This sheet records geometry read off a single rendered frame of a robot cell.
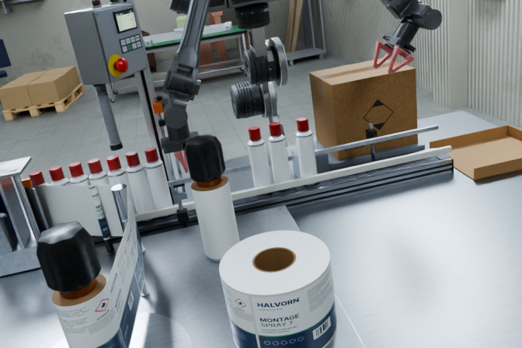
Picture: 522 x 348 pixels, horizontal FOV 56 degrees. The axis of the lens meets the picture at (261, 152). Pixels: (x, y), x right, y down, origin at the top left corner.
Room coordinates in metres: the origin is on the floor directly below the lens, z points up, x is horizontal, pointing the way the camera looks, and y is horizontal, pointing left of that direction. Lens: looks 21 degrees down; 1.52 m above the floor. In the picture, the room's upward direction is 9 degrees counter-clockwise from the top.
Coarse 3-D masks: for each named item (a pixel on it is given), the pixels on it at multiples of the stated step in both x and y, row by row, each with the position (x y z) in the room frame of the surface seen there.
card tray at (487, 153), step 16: (496, 128) 1.60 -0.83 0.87; (512, 128) 1.58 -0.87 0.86; (432, 144) 1.56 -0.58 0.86; (448, 144) 1.57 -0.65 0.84; (464, 144) 1.58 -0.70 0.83; (480, 144) 1.55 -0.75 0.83; (496, 144) 1.53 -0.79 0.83; (512, 144) 1.51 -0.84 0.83; (464, 160) 1.45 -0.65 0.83; (480, 160) 1.43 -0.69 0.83; (496, 160) 1.41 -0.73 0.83; (512, 160) 1.33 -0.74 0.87; (480, 176) 1.31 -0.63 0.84
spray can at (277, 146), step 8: (272, 128) 1.35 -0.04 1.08; (280, 128) 1.36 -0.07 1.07; (272, 136) 1.35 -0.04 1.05; (280, 136) 1.35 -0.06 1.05; (272, 144) 1.34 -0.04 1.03; (280, 144) 1.34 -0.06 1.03; (272, 152) 1.35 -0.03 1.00; (280, 152) 1.34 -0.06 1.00; (272, 160) 1.35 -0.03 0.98; (280, 160) 1.34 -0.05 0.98; (272, 168) 1.36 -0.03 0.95; (280, 168) 1.34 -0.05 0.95; (288, 168) 1.35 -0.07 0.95; (280, 176) 1.34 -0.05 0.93; (288, 176) 1.35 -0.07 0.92
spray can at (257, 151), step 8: (256, 128) 1.35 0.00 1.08; (256, 136) 1.34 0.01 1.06; (248, 144) 1.35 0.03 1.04; (256, 144) 1.33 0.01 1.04; (264, 144) 1.34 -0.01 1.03; (256, 152) 1.33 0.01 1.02; (264, 152) 1.34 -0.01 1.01; (256, 160) 1.33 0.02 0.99; (264, 160) 1.34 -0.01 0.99; (256, 168) 1.33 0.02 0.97; (264, 168) 1.33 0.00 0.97; (256, 176) 1.33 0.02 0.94; (264, 176) 1.33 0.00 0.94; (256, 184) 1.34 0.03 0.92; (264, 184) 1.33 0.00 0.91
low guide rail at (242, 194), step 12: (408, 156) 1.37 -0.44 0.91; (420, 156) 1.38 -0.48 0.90; (432, 156) 1.38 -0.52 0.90; (348, 168) 1.35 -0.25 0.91; (360, 168) 1.35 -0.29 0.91; (372, 168) 1.36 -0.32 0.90; (300, 180) 1.32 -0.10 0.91; (312, 180) 1.33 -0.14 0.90; (240, 192) 1.30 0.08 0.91; (252, 192) 1.30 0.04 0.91; (264, 192) 1.31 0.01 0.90; (192, 204) 1.28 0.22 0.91; (144, 216) 1.26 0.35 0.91; (156, 216) 1.26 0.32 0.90
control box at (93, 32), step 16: (64, 16) 1.33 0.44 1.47; (80, 16) 1.31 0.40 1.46; (96, 16) 1.30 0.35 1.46; (112, 16) 1.35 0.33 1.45; (80, 32) 1.32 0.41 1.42; (96, 32) 1.30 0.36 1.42; (112, 32) 1.33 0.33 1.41; (128, 32) 1.39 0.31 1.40; (80, 48) 1.32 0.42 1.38; (96, 48) 1.30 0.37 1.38; (112, 48) 1.32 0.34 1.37; (80, 64) 1.33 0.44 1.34; (96, 64) 1.31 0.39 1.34; (112, 64) 1.31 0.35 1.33; (128, 64) 1.36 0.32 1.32; (144, 64) 1.42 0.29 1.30; (96, 80) 1.31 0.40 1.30; (112, 80) 1.30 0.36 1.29
